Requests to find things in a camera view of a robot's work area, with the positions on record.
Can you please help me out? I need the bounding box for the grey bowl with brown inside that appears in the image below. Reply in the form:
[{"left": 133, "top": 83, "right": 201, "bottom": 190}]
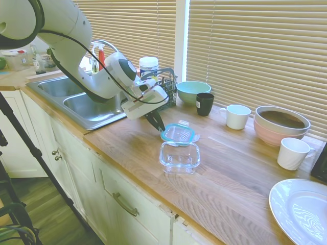
[{"left": 255, "top": 106, "right": 312, "bottom": 136}]

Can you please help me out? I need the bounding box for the pink bowl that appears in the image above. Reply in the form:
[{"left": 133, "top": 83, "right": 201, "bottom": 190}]
[{"left": 253, "top": 116, "right": 310, "bottom": 148}]

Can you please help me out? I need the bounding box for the black tripod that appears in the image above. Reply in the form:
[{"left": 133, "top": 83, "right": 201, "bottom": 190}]
[{"left": 0, "top": 90, "right": 86, "bottom": 245}]

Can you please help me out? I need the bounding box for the wide white mug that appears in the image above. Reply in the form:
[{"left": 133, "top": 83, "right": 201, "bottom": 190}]
[{"left": 219, "top": 104, "right": 252, "bottom": 130}]

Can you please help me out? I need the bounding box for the glass jar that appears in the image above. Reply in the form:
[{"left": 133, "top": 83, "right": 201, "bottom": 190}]
[{"left": 28, "top": 43, "right": 39, "bottom": 64}]

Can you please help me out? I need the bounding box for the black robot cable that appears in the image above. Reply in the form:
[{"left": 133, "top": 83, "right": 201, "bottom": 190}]
[{"left": 35, "top": 29, "right": 169, "bottom": 105}]

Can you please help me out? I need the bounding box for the red spray bottle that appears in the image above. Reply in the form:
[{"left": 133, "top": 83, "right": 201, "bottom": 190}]
[{"left": 91, "top": 42, "right": 107, "bottom": 74}]

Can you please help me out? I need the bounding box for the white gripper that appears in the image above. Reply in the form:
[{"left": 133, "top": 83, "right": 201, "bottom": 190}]
[{"left": 120, "top": 85, "right": 169, "bottom": 132}]

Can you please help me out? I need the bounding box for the bottle with dark liquid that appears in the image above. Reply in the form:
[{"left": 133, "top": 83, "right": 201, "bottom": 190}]
[{"left": 32, "top": 54, "right": 46, "bottom": 75}]

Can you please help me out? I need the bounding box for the white wipes canister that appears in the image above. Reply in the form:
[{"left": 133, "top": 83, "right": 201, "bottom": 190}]
[{"left": 139, "top": 56, "right": 159, "bottom": 79}]

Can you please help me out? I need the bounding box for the black mug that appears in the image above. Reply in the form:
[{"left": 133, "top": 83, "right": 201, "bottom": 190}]
[{"left": 196, "top": 92, "right": 215, "bottom": 117}]

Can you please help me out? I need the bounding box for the clear lid with teal seal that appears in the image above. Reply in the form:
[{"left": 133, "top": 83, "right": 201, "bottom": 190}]
[{"left": 159, "top": 123, "right": 201, "bottom": 148}]

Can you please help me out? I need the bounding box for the mint green bowl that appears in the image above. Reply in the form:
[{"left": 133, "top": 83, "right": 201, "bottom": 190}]
[{"left": 176, "top": 81, "right": 212, "bottom": 107}]

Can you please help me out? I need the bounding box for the clear glass food container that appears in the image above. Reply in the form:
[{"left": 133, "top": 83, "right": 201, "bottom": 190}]
[{"left": 159, "top": 141, "right": 201, "bottom": 175}]

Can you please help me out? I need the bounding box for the metal bar drawer handle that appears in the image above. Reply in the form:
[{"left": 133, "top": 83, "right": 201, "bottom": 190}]
[{"left": 112, "top": 192, "right": 140, "bottom": 217}]

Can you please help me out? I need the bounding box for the chrome faucet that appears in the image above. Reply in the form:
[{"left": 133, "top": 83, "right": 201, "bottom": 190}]
[{"left": 89, "top": 39, "right": 120, "bottom": 56}]

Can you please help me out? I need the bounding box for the small clear plastic container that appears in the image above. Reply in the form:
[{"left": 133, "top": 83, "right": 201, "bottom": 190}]
[{"left": 42, "top": 54, "right": 57, "bottom": 69}]

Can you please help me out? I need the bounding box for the clear tub with white lid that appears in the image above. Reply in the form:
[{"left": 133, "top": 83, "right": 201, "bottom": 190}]
[{"left": 2, "top": 50, "right": 28, "bottom": 72}]

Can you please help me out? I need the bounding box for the white kitchen cabinet run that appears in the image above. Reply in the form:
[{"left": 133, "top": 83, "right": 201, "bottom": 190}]
[{"left": 0, "top": 86, "right": 213, "bottom": 245}]

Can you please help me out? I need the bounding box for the green hose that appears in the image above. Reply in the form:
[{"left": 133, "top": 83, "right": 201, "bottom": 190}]
[{"left": 0, "top": 224, "right": 39, "bottom": 245}]

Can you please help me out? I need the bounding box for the tall white cup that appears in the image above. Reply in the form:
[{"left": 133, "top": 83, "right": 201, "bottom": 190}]
[{"left": 277, "top": 137, "right": 317, "bottom": 171}]

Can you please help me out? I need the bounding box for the large white plate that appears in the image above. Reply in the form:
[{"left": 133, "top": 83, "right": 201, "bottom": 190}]
[{"left": 268, "top": 178, "right": 327, "bottom": 245}]

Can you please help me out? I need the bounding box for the stainless steel sink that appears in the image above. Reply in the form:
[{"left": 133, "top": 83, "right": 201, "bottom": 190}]
[{"left": 25, "top": 75, "right": 128, "bottom": 131}]

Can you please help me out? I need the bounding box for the wide beige window blind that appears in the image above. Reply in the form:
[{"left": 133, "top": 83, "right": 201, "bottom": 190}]
[{"left": 186, "top": 0, "right": 327, "bottom": 140}]

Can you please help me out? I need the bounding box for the grey plastic cutlery basket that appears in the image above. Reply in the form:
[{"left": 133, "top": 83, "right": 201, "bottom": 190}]
[{"left": 139, "top": 67, "right": 179, "bottom": 113}]

